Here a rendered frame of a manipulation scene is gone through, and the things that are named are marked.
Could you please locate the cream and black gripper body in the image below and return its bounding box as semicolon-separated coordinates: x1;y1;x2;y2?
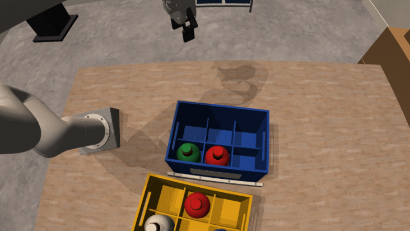
162;0;196;25

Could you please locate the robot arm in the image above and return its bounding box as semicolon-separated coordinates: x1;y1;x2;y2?
0;0;110;158

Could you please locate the orange divided crate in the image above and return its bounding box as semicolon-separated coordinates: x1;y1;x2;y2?
131;173;253;231

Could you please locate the blue crate with dividers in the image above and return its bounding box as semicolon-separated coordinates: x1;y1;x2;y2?
165;100;269;183

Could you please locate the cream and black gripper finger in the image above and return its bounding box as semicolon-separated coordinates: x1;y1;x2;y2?
170;17;182;30
182;7;198;43

